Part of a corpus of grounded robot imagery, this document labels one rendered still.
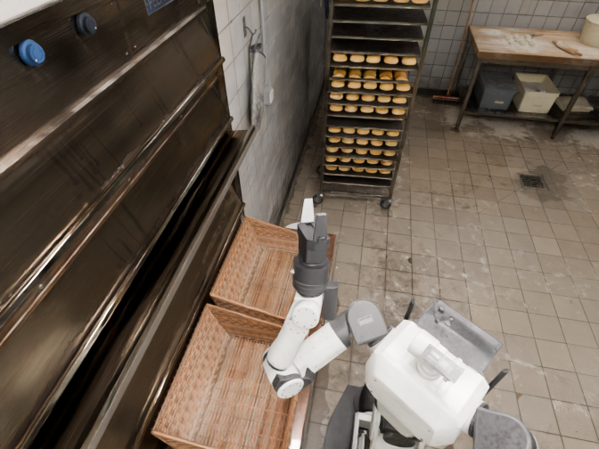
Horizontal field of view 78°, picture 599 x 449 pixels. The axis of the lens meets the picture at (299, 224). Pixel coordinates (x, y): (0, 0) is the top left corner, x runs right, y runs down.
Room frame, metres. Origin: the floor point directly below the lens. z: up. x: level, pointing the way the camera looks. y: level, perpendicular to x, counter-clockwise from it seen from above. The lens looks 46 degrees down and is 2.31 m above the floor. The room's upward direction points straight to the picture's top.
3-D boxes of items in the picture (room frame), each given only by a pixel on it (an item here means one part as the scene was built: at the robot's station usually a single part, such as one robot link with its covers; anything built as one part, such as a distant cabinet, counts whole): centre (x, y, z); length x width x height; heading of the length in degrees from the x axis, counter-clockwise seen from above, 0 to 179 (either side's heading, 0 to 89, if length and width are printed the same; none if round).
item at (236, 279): (1.19, 0.14, 0.72); 0.56 x 0.49 x 0.28; 168
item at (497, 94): (4.12, -2.26, 0.35); 0.50 x 0.36 x 0.24; 169
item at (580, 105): (3.94, -3.14, 0.27); 0.34 x 0.26 x 0.08; 85
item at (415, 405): (0.43, -0.36, 1.26); 0.34 x 0.30 x 0.36; 43
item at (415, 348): (0.39, -0.32, 1.46); 0.10 x 0.07 x 0.09; 43
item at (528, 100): (4.04, -2.67, 0.35); 0.50 x 0.36 x 0.24; 170
